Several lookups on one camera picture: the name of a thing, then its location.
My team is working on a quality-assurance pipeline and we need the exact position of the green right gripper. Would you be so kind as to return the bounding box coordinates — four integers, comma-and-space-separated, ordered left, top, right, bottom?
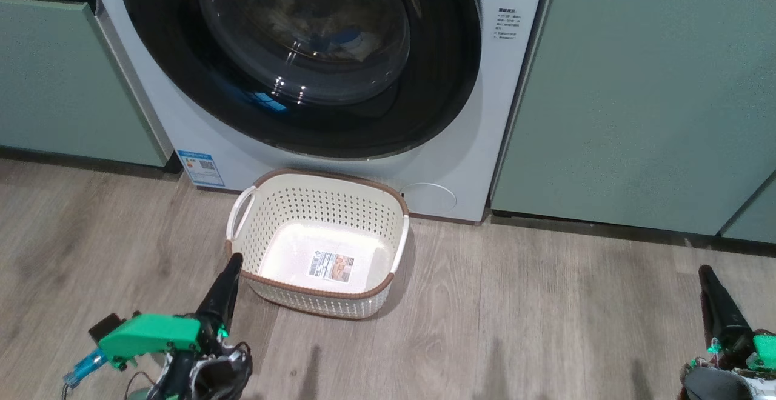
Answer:
691, 265, 776, 382

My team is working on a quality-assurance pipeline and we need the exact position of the blue energy label sticker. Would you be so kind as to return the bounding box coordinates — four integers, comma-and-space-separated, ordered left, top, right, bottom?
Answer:
177, 150, 225, 187

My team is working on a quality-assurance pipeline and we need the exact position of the green cabinet with drawer gap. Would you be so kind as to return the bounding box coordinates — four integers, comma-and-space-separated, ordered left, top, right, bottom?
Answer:
0, 0, 169, 167

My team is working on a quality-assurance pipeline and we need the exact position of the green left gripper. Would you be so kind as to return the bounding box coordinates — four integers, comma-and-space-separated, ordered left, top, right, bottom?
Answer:
99, 253, 243, 369

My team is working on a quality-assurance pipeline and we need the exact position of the blue cable connector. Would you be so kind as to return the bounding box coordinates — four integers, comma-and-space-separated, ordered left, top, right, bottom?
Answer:
63, 350, 109, 387

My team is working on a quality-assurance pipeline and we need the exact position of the printed text instruction sticker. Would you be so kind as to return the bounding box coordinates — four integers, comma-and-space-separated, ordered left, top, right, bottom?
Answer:
494, 7, 521, 42

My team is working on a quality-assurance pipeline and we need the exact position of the washing machine glass door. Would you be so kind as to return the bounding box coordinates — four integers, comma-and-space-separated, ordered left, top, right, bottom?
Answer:
117, 0, 484, 160

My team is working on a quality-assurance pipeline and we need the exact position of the white printed product label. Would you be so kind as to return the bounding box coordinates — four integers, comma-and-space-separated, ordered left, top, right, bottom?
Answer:
307, 251, 355, 284

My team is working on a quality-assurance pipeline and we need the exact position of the dark plinth under plain cabinet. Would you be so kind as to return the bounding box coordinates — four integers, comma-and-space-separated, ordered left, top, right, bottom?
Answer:
490, 209, 776, 258

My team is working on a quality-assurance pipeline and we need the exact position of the wide plain green cabinet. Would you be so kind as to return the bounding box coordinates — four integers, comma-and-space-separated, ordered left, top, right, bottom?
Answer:
490, 0, 776, 237

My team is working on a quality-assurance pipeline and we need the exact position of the dark plinth under drawer cabinet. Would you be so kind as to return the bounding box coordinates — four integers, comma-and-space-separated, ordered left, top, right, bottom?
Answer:
0, 144, 182, 181

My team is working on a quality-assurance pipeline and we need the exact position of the round grey filter access cover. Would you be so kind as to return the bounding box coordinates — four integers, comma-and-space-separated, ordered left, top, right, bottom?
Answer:
400, 182, 457, 216

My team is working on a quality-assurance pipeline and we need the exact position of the white front-load washing machine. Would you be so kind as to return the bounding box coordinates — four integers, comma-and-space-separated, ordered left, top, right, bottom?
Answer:
85, 0, 549, 225

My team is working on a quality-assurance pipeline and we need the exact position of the cream perforated basket brown rim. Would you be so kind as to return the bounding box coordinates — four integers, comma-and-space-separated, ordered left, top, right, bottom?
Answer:
225, 168, 410, 320

